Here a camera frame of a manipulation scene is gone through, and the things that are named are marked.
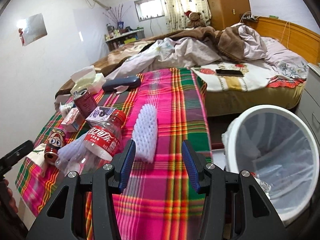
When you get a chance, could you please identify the clear cola plastic bottle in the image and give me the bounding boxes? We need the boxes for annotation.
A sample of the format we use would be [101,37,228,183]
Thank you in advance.
[55,109,126,175]

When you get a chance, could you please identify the purple white small carton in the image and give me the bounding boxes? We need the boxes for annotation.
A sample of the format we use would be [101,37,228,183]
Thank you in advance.
[86,106,116,127]

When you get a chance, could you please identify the red cartoon can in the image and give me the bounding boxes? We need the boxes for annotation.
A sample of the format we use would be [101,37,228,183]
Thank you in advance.
[44,128,66,165]

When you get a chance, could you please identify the dark red can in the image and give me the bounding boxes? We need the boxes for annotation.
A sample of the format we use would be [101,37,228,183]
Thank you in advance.
[73,88,97,118]

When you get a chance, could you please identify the white yogurt cup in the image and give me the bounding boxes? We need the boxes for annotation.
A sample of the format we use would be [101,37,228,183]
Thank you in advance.
[59,102,75,118]

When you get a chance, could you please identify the lavender foam fruit net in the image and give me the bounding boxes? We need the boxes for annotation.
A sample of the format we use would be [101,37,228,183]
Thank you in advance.
[56,134,87,163]

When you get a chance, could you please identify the white round trash bin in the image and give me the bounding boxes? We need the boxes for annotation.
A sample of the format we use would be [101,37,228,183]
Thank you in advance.
[221,105,319,225]

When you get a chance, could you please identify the person's left hand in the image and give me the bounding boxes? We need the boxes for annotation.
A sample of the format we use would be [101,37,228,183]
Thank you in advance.
[1,179,18,214]

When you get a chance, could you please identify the cream paper cup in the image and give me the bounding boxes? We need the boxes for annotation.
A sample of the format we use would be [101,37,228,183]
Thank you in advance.
[27,150,49,178]

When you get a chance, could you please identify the pink plaid tablecloth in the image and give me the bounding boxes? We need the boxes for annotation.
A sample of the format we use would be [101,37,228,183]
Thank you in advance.
[15,67,213,240]

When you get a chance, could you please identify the dark blue glasses case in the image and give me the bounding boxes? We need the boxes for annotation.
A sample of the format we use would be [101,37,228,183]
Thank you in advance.
[102,76,141,92]

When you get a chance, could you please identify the tissue pack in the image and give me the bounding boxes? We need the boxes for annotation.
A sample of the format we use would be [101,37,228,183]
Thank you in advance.
[71,65,106,95]

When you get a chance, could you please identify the black smartphone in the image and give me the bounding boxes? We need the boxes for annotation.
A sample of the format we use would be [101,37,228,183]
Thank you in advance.
[215,69,244,77]

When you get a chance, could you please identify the floral bed sheet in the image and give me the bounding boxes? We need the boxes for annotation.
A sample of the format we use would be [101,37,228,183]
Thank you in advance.
[191,60,308,92]

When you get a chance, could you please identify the light purple duvet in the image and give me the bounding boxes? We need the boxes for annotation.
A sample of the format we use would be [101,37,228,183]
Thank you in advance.
[105,23,308,80]

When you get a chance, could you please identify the cluttered shelf desk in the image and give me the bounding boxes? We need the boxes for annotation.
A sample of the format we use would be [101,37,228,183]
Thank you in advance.
[105,28,145,51]

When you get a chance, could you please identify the brown blanket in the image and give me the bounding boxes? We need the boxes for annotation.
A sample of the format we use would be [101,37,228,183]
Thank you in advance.
[55,26,247,98]

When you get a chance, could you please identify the grey drawer cabinet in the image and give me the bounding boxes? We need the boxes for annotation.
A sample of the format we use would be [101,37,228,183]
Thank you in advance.
[296,63,320,144]

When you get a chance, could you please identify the teddy bear with red hat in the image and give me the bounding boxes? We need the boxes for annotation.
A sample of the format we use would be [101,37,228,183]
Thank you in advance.
[184,10,207,28]

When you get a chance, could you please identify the vase with branches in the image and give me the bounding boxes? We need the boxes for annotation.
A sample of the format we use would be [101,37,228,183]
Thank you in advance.
[105,4,131,29]

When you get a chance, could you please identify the small window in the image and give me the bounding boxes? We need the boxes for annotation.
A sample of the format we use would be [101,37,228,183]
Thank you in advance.
[134,0,164,22]

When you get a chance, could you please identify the patterned curtain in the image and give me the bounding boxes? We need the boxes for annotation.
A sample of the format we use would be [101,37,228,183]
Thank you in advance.
[162,0,212,31]

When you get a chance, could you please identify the wooden wardrobe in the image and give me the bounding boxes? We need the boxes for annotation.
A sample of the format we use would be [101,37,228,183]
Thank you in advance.
[207,0,251,30]

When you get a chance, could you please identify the wooden headboard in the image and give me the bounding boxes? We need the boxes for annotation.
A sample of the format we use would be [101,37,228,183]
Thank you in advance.
[244,17,319,65]

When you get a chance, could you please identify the silver wall panel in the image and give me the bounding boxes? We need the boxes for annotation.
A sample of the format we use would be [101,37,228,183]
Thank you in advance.
[17,13,47,47]

